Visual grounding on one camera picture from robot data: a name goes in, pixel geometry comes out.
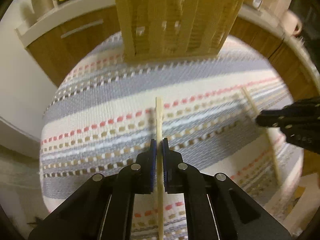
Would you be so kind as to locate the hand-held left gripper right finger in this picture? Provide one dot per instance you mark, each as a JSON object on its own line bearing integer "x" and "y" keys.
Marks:
{"x": 165, "y": 165}

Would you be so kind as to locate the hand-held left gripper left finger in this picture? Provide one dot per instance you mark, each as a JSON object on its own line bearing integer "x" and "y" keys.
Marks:
{"x": 153, "y": 165}

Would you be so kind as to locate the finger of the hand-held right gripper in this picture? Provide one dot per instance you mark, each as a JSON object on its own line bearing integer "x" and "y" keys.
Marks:
{"x": 300, "y": 108}
{"x": 300, "y": 132}

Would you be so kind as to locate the wooden chopstick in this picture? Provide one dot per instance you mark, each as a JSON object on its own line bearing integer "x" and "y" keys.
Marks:
{"x": 159, "y": 120}
{"x": 248, "y": 100}

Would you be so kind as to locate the bamboo utensil holder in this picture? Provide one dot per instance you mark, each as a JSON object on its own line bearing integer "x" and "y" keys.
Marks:
{"x": 175, "y": 22}

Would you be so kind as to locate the striped woven table mat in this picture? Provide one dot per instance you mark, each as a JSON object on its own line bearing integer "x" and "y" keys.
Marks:
{"x": 125, "y": 100}

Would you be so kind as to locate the white countertop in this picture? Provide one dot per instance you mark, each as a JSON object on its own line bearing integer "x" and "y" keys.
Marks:
{"x": 37, "y": 27}

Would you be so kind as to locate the grey cylindrical canister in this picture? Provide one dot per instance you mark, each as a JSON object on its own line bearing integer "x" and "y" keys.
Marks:
{"x": 42, "y": 0}

